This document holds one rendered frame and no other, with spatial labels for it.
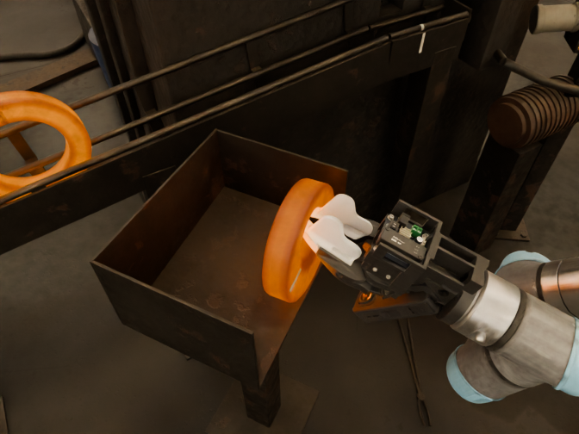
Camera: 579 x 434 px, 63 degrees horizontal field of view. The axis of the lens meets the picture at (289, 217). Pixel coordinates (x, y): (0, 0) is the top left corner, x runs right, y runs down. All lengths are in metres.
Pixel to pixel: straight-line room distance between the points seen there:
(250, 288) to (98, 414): 0.72
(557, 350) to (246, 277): 0.38
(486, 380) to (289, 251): 0.28
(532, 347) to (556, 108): 0.78
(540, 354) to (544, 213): 1.22
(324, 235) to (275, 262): 0.06
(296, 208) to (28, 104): 0.42
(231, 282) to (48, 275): 0.96
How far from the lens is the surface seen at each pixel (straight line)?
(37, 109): 0.76
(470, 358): 0.64
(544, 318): 0.56
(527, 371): 0.58
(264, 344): 0.61
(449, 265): 0.52
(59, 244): 1.62
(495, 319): 0.53
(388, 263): 0.50
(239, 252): 0.68
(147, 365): 1.30
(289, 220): 0.51
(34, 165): 0.86
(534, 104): 1.21
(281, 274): 0.52
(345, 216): 0.54
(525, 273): 0.71
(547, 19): 1.21
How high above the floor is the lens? 1.14
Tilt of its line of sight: 48 degrees down
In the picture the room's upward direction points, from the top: straight up
